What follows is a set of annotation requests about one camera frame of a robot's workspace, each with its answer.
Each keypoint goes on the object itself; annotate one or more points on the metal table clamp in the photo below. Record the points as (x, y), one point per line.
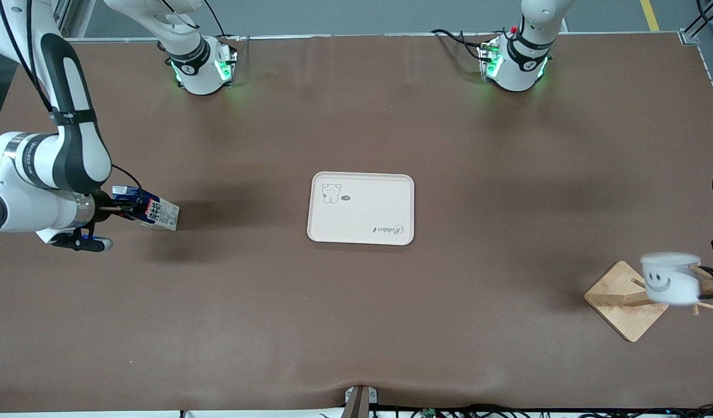
(361, 402)

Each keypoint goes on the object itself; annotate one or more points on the aluminium frame profile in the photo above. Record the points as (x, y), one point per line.
(688, 36)
(75, 17)

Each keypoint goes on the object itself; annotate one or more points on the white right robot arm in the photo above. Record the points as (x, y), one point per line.
(72, 157)

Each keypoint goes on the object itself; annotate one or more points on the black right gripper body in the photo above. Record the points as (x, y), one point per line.
(103, 211)

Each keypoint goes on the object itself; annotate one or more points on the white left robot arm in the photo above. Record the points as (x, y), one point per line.
(522, 64)

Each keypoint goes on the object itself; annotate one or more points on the wooden cup rack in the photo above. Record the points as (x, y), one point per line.
(618, 302)

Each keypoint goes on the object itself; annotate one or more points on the cream tray with Rabbit print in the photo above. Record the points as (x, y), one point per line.
(368, 209)

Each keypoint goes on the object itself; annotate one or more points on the blue and white milk carton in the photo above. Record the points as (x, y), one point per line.
(162, 216)

